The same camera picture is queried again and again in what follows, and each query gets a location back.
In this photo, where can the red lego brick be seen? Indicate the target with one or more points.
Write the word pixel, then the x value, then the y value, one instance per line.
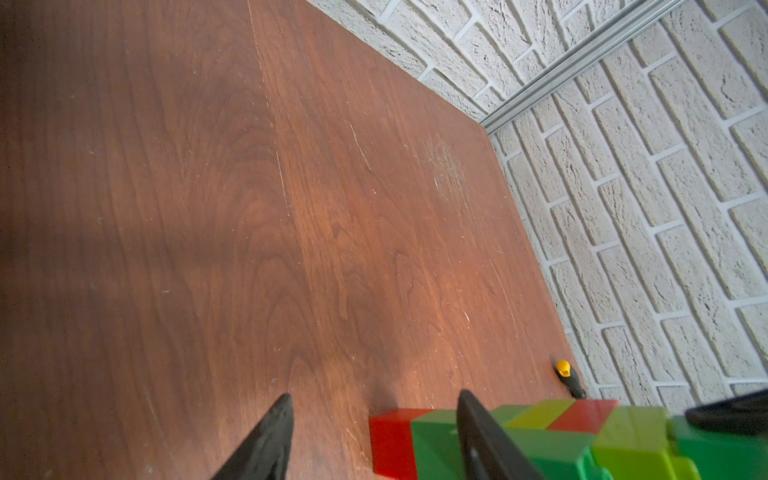
pixel 392 443
pixel 584 416

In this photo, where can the lime green long lego brick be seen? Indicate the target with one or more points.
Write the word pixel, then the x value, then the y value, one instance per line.
pixel 541 415

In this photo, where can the black yellow screwdriver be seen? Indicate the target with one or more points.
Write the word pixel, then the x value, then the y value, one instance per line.
pixel 568 376

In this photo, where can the small green lego brick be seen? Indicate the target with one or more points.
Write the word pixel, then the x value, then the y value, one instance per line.
pixel 719 455
pixel 436 446

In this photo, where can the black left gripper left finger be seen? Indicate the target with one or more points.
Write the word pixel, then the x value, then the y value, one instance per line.
pixel 265 452

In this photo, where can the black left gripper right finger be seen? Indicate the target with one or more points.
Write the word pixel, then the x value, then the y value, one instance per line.
pixel 487 451

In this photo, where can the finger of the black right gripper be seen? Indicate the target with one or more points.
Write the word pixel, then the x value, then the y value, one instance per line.
pixel 744 415

